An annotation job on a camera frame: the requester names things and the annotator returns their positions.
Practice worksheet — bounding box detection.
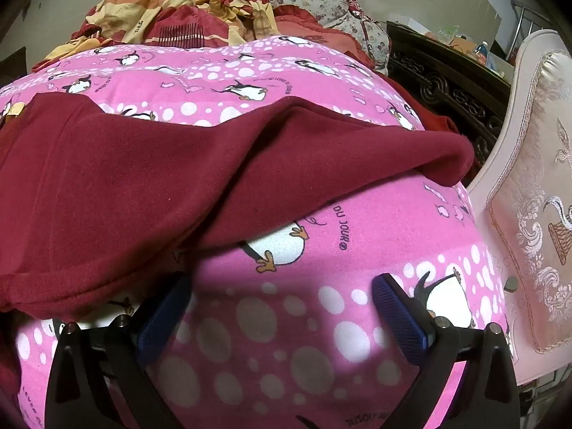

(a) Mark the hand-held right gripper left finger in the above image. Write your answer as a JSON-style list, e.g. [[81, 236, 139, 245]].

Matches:
[[45, 272, 194, 429]]

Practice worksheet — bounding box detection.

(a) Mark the maroon fleece garment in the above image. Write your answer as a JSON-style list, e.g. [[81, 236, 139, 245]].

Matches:
[[0, 92, 477, 322]]

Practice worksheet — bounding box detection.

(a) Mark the white floral headboard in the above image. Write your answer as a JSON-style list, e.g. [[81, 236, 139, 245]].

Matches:
[[465, 31, 572, 385]]

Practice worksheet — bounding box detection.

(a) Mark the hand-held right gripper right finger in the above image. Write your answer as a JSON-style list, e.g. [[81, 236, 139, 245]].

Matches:
[[372, 272, 521, 429]]

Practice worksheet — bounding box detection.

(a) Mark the metal rack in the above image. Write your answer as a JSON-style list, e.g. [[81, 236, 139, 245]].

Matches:
[[507, 0, 555, 68]]

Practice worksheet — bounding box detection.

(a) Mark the pink penguin print blanket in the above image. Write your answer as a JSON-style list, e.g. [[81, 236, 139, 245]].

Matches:
[[0, 36, 508, 429]]

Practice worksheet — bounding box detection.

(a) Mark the pile of patterned clothes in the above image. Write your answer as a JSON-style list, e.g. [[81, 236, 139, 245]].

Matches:
[[31, 0, 389, 77]]

